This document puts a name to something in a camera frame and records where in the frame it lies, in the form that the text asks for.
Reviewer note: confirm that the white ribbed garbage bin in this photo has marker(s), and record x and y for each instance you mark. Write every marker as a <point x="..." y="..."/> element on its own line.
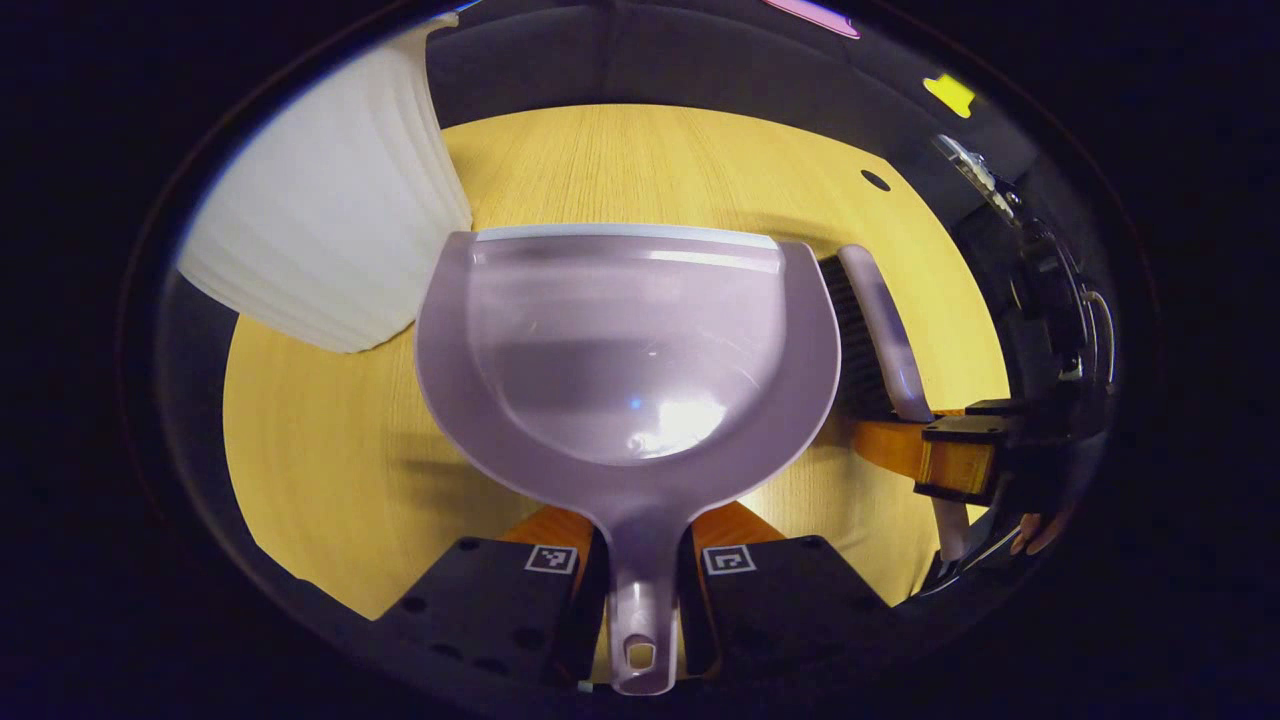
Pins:
<point x="330" y="200"/>

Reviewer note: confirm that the mauve plastic dustpan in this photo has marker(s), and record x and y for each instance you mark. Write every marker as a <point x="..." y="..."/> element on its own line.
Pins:
<point x="620" y="340"/>

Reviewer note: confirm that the yellow wooden desktop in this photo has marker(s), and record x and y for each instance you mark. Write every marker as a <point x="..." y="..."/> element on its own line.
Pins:
<point x="330" y="470"/>

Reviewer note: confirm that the small mauve broom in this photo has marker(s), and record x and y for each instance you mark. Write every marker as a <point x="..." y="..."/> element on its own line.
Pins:
<point x="885" y="320"/>

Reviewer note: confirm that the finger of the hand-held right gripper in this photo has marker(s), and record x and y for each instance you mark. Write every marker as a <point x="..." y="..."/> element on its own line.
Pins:
<point x="955" y="465"/>

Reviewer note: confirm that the silver metal clamp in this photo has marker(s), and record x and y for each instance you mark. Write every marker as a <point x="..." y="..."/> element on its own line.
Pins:
<point x="975" y="172"/>

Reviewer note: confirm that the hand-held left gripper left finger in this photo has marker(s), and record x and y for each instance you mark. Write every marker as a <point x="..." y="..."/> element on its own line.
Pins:
<point x="585" y="610"/>

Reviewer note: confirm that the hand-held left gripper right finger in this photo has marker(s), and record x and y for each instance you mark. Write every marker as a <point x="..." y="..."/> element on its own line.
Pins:
<point x="697" y="610"/>

